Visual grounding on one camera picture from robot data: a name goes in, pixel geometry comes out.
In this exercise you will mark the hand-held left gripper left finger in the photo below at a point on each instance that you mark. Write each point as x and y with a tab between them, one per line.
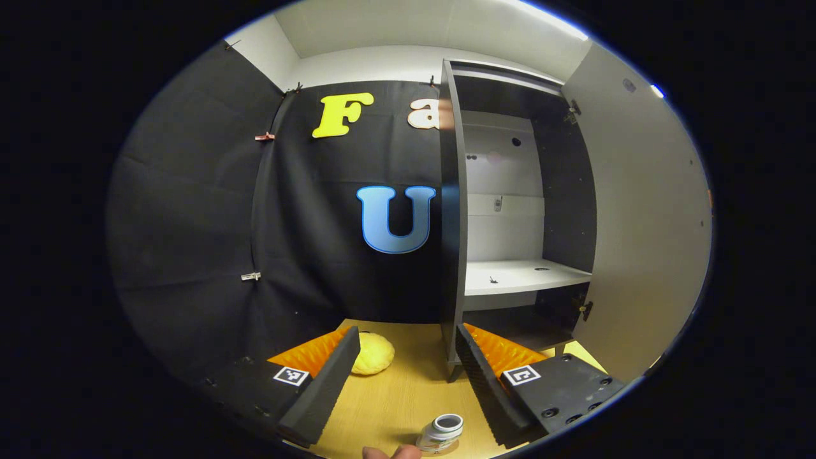
325	395

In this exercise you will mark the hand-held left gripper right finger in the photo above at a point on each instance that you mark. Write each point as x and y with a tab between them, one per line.
484	395

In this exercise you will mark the white bottle with green label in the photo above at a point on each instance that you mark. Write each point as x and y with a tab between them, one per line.
440	433

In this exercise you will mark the dark grey cabinet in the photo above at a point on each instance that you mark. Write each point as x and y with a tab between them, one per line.
451	223

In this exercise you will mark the beige cabinet door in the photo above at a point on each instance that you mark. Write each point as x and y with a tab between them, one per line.
644	223

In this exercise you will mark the metal door hinge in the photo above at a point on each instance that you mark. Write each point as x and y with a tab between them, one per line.
584	309
574	111

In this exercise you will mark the yellow plush toy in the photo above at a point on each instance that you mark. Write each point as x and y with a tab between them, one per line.
373	354

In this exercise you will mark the white clip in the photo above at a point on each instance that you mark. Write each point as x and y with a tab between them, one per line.
250	276

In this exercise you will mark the black backdrop cloth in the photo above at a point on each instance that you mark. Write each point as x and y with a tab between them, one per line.
191	210

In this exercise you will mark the red clip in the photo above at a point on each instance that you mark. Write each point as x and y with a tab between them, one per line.
264	136

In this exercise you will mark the small ceiling light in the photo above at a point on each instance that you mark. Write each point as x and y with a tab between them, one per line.
656	91

